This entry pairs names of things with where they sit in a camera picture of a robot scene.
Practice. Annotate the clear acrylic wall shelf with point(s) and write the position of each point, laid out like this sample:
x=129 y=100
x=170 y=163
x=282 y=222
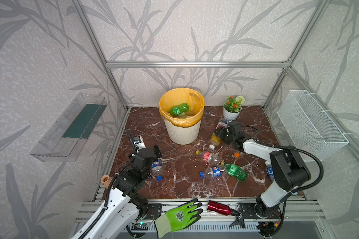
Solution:
x=67 y=137

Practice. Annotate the green work glove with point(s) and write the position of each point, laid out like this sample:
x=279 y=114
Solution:
x=179 y=218

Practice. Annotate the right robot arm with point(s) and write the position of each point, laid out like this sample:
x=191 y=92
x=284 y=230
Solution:
x=289 y=169

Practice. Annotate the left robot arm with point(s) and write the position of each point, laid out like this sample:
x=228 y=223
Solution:
x=122 y=204

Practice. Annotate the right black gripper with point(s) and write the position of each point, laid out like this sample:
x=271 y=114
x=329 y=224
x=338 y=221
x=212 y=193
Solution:
x=225 y=131

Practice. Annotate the pepsi bottle front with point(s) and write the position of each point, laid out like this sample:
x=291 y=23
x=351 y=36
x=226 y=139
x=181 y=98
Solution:
x=212 y=172

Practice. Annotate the small clay pot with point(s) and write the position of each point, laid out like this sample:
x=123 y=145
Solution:
x=106 y=181

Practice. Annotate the blue label bottle near plant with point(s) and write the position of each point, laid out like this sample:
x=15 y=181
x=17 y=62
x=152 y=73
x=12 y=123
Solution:
x=223 y=123

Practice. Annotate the red spray bottle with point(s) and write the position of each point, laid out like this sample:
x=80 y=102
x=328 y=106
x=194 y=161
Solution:
x=221 y=209

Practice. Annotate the right circuit board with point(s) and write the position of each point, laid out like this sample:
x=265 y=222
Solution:
x=267 y=230

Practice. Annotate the pink label clear bottle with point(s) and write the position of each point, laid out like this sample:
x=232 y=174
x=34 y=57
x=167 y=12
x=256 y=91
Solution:
x=209 y=157

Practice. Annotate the yellow red label bottle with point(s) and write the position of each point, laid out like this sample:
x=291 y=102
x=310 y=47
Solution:
x=215 y=140

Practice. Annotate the green sprite bottle right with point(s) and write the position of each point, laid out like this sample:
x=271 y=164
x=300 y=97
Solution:
x=234 y=171

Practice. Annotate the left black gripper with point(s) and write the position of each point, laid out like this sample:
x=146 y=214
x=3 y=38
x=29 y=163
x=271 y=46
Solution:
x=151 y=153

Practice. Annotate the green bottle yellow cap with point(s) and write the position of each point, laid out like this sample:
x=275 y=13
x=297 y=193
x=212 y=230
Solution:
x=179 y=109

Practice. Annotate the white ribbed trash bin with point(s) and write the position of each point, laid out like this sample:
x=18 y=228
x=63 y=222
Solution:
x=182 y=135

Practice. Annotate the left circuit board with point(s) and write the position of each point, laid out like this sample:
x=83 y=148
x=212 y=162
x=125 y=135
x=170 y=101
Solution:
x=140 y=226

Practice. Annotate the black clamp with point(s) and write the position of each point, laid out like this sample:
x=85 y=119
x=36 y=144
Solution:
x=239 y=221

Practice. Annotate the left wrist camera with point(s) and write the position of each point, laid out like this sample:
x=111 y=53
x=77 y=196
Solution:
x=138 y=143

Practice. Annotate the pepsi bottle left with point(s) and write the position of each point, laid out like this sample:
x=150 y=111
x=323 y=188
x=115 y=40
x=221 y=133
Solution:
x=157 y=170

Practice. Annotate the circuit board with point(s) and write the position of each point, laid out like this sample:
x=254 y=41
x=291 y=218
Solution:
x=267 y=230
x=140 y=226

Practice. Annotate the white wire mesh basket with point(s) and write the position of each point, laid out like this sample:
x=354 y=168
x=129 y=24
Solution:
x=309 y=125

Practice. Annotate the potted artificial plant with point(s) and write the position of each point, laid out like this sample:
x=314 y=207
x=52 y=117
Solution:
x=232 y=107

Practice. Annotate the blue label bottle right edge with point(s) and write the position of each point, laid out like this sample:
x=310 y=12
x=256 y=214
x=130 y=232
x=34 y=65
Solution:
x=269 y=170

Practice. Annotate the pepsi bottle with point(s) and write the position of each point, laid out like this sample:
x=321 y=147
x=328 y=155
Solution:
x=157 y=170
x=212 y=172

